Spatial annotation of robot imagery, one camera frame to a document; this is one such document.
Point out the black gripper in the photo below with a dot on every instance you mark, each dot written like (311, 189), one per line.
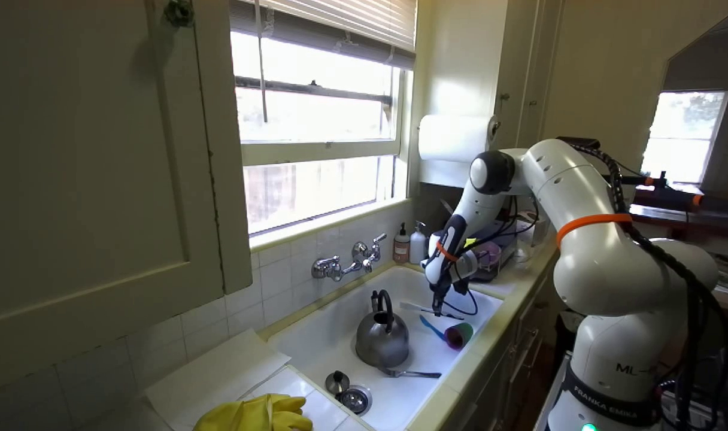
(441, 288)

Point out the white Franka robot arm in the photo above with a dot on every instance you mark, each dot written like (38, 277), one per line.
(603, 271)

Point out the stainless steel kettle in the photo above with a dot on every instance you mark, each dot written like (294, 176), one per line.
(382, 337)

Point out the blue plastic utensil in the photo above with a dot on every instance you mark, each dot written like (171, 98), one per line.
(429, 325)

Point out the green and purple cup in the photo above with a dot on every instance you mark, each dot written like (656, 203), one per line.
(460, 336)

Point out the metal fork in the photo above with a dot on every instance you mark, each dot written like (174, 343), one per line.
(413, 371)

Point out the dark soap pump bottle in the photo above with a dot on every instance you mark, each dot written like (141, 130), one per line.
(401, 247)

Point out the purple bowl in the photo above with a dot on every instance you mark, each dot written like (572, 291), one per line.
(491, 255)

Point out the dark dish rack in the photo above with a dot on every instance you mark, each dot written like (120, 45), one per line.
(496, 259)

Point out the cream lower cabinet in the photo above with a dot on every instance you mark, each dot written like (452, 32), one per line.
(522, 349)

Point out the cream cabinet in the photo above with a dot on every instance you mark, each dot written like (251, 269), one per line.
(91, 176)
(522, 349)

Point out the white ceramic sink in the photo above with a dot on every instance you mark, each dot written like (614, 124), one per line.
(323, 343)

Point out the round sink drain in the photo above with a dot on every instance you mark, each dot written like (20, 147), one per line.
(354, 400)

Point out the metal sink stopper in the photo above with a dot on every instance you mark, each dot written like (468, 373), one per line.
(335, 382)

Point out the large kitchen window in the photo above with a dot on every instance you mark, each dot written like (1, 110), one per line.
(317, 121)

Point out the small bright window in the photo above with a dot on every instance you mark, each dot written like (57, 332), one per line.
(684, 135)

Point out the cream window blind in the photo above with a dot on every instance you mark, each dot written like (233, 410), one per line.
(340, 19)

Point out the cream upper cabinet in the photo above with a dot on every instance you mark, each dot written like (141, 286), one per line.
(91, 176)

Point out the chrome wall faucet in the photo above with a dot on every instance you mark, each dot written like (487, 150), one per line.
(352, 262)

